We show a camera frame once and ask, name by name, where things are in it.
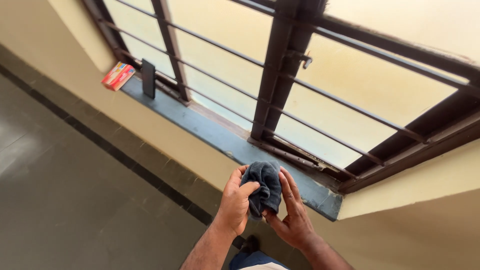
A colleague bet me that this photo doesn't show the person's right hand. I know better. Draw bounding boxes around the person's right hand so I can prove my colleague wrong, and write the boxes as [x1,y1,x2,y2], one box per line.
[262,166,316,251]

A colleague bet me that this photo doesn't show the person's dark shoe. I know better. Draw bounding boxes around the person's dark shoe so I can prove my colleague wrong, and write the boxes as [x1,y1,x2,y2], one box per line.
[240,235,260,254]

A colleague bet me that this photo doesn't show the person's white shirt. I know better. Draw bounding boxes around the person's white shirt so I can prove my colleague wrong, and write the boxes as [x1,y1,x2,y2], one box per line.
[238,262,289,270]

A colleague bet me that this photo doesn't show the red cardboard box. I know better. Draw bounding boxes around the red cardboard box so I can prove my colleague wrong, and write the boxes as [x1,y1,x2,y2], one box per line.
[101,62,136,92]

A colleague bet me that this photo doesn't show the metal window latch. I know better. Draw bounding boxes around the metal window latch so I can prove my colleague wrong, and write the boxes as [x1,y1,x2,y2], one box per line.
[288,50,313,70]

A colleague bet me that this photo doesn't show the person's blue trousers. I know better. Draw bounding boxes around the person's blue trousers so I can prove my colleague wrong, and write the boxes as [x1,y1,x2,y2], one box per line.
[229,250,290,270]

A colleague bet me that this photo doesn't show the black phone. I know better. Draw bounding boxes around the black phone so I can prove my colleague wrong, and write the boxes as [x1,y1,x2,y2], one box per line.
[141,59,156,100]

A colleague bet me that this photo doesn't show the person's left hand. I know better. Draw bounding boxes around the person's left hand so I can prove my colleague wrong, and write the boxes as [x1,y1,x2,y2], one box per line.
[215,164,261,238]

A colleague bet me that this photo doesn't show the brown barred window frame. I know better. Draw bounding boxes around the brown barred window frame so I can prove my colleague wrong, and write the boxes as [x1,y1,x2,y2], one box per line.
[82,0,480,195]

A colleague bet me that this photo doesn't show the grey stone window sill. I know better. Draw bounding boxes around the grey stone window sill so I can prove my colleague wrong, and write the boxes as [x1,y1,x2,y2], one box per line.
[120,73,343,222]

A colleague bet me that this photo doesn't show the dark grey cleaning cloth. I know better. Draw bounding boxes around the dark grey cleaning cloth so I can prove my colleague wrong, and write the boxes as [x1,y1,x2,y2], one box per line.
[240,161,283,221]

